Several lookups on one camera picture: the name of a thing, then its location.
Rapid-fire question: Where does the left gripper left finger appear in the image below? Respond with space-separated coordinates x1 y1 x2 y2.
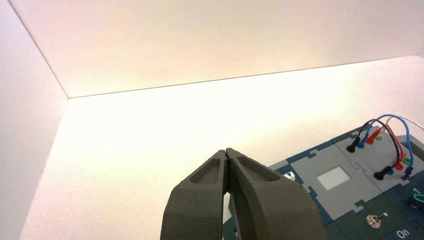
160 149 230 240

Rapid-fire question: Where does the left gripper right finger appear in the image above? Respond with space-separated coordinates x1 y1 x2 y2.
226 148 327 240

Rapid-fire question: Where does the white jumper wire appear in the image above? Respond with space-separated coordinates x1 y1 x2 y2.
377 115 424 138

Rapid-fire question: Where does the metal toggle switch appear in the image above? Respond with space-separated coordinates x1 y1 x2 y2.
365 211 389 230

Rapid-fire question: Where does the blue jumper wire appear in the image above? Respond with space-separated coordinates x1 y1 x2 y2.
357 114 415 176

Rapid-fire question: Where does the red jumper wire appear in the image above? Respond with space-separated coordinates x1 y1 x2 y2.
365 122 407 171

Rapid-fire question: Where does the teal and grey task box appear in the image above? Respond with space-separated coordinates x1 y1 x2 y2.
221 124 424 240

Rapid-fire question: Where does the black jumper wire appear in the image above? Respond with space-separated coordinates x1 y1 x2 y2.
346 118 403 181

